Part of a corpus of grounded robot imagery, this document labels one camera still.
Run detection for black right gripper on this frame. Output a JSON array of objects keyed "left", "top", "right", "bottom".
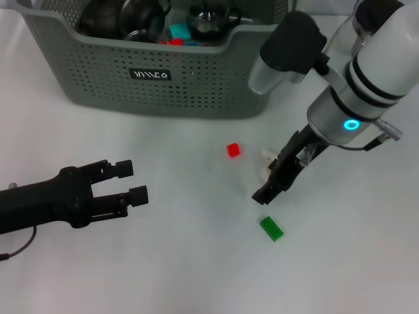
[{"left": 251, "top": 123, "right": 328, "bottom": 206}]

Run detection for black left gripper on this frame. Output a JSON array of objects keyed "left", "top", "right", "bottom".
[{"left": 0, "top": 159, "right": 150, "bottom": 235}]

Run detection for cyan square brick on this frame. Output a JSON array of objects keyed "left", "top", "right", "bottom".
[{"left": 168, "top": 23, "right": 192, "bottom": 41}]

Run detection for grey perforated storage bin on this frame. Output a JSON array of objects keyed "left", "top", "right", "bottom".
[{"left": 14, "top": 0, "right": 305, "bottom": 119}]

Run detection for green rectangular brick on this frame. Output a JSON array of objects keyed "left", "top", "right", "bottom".
[{"left": 259, "top": 215, "right": 285, "bottom": 243}]

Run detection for black ceramic teapot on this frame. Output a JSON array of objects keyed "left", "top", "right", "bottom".
[{"left": 78, "top": 0, "right": 124, "bottom": 39}]

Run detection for left arm connector cable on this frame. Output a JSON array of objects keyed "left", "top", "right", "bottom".
[{"left": 0, "top": 225, "right": 37, "bottom": 262}]

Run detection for arm connector cable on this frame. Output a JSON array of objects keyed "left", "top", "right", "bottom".
[
  {"left": 340, "top": 119, "right": 404, "bottom": 151},
  {"left": 0, "top": 225, "right": 37, "bottom": 262}
]

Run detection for right arm connector cable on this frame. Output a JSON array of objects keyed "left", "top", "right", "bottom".
[{"left": 340, "top": 119, "right": 404, "bottom": 151}]

